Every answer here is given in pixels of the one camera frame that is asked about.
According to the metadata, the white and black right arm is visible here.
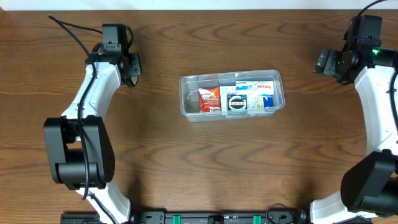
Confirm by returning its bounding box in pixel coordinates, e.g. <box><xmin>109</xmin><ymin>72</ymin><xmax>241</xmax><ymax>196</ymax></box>
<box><xmin>309</xmin><ymin>47</ymin><xmax>397</xmax><ymax>223</ymax></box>

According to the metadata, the white blue Panadol box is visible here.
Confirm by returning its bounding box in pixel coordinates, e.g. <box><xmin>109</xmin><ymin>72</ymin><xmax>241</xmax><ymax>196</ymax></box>
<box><xmin>236</xmin><ymin>81</ymin><xmax>274</xmax><ymax>96</ymax></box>

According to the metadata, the black mounting rail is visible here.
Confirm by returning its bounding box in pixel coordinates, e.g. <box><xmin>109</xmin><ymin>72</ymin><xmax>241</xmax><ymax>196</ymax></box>
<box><xmin>60</xmin><ymin>210</ymin><xmax>373</xmax><ymax>224</ymax></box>

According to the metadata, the grey wrist camera, left arm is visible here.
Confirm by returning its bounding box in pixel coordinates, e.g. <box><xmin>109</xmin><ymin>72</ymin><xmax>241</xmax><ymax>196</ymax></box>
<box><xmin>102</xmin><ymin>24</ymin><xmax>128</xmax><ymax>54</ymax></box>

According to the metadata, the red Panadol ActiFast box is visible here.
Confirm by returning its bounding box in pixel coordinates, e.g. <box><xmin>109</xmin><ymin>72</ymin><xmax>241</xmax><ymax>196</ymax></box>
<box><xmin>198</xmin><ymin>87</ymin><xmax>221</xmax><ymax>113</ymax></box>

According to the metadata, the white blue medicine box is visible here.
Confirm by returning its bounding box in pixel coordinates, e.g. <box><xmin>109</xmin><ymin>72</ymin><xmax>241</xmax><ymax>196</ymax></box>
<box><xmin>220</xmin><ymin>86</ymin><xmax>274</xmax><ymax>114</ymax></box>

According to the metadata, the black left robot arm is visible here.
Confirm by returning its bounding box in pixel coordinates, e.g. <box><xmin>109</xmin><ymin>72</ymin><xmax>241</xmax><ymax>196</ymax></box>
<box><xmin>44</xmin><ymin>52</ymin><xmax>142</xmax><ymax>223</ymax></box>

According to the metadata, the dark bottle with white cap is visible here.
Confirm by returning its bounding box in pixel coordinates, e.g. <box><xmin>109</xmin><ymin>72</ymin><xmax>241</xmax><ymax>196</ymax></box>
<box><xmin>125</xmin><ymin>77</ymin><xmax>138</xmax><ymax>88</ymax></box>

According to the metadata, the green Zam-Buk tin box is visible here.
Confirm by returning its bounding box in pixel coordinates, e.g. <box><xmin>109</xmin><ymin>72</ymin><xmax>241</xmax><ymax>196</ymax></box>
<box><xmin>227</xmin><ymin>95</ymin><xmax>247</xmax><ymax>111</ymax></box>

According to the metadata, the clear plastic container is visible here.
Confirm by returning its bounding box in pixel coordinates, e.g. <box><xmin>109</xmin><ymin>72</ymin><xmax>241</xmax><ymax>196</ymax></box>
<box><xmin>180</xmin><ymin>70</ymin><xmax>285</xmax><ymax>122</ymax></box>

